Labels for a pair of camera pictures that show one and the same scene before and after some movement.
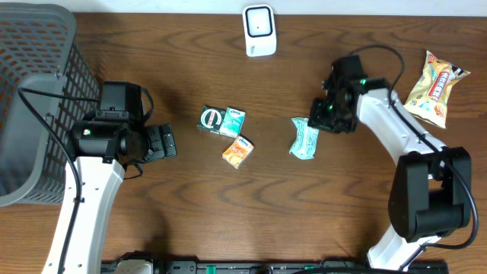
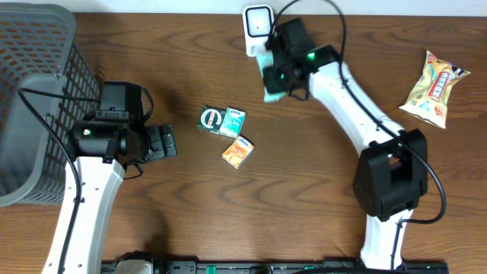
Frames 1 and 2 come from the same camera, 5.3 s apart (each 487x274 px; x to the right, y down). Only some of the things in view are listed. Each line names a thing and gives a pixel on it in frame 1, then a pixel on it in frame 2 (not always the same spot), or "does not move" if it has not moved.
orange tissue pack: (239, 151) does not move
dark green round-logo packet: (211, 119) does not move
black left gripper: (161, 141) does not move
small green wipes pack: (232, 122) does not move
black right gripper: (316, 118) to (270, 84)
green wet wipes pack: (304, 144) to (263, 62)
